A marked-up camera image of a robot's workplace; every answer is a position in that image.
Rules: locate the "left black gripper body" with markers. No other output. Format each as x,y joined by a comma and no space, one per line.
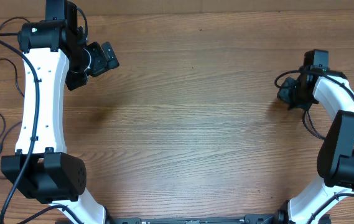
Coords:
98,61

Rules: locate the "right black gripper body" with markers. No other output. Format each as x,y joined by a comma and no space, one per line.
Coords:
295,95

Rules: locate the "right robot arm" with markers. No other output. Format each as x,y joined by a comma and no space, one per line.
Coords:
327,102

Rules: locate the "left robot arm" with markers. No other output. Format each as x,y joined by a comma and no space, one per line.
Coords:
57,57

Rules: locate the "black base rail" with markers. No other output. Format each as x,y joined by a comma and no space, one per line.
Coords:
247,219

